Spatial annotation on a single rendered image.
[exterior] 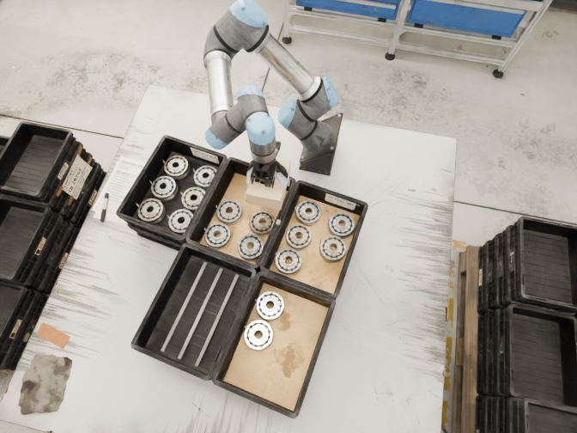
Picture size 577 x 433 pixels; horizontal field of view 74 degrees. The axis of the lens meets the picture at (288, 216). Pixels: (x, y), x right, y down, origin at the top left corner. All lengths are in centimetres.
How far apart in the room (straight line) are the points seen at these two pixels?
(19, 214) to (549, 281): 271
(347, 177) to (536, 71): 221
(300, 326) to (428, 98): 218
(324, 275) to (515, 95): 237
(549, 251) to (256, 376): 153
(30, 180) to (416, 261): 198
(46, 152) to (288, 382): 179
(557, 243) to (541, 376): 63
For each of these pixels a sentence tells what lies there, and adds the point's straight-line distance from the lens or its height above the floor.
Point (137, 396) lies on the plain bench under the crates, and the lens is 167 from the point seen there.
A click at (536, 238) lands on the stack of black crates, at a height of 49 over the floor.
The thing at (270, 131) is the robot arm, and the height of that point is 144.
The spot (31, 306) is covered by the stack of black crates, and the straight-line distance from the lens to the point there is 244.
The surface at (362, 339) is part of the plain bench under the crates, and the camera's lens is 161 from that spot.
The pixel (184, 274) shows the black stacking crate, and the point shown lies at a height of 83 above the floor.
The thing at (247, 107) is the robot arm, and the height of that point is 143.
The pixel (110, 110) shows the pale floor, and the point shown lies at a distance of 320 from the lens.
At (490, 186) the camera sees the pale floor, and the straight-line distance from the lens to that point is 290.
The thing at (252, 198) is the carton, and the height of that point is 109.
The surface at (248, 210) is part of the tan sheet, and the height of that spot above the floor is 83.
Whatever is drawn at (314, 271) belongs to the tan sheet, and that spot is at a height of 83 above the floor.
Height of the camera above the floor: 227
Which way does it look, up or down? 67 degrees down
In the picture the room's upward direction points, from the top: straight up
